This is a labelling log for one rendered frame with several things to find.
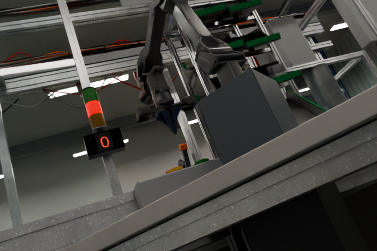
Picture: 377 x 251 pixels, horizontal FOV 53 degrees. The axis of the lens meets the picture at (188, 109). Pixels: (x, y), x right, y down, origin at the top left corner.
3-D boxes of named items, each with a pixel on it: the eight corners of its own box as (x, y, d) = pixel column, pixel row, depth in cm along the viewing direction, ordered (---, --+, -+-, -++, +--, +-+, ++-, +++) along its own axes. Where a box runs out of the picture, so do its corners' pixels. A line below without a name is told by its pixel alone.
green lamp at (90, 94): (99, 98, 128) (95, 86, 130) (84, 101, 127) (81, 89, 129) (99, 105, 133) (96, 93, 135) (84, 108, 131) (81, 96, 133)
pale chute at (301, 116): (333, 125, 119) (332, 112, 117) (296, 138, 116) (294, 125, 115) (287, 98, 144) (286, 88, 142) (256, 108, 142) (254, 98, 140)
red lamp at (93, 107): (103, 111, 127) (99, 98, 128) (88, 114, 125) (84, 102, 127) (103, 117, 131) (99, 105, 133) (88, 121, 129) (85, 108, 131)
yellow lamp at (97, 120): (107, 124, 125) (103, 111, 127) (92, 128, 123) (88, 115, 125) (106, 130, 129) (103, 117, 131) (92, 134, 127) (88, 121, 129)
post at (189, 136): (230, 229, 216) (154, 36, 266) (223, 232, 215) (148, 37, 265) (228, 231, 220) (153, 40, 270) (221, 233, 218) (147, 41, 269)
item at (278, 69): (289, 78, 127) (283, 59, 127) (277, 82, 126) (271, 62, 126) (279, 80, 136) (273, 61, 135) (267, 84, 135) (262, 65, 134)
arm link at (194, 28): (181, -18, 105) (175, 2, 109) (157, -19, 101) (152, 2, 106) (239, 55, 87) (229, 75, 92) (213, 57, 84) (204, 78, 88)
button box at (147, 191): (229, 180, 88) (219, 156, 90) (143, 208, 81) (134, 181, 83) (220, 188, 94) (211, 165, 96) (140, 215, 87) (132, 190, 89)
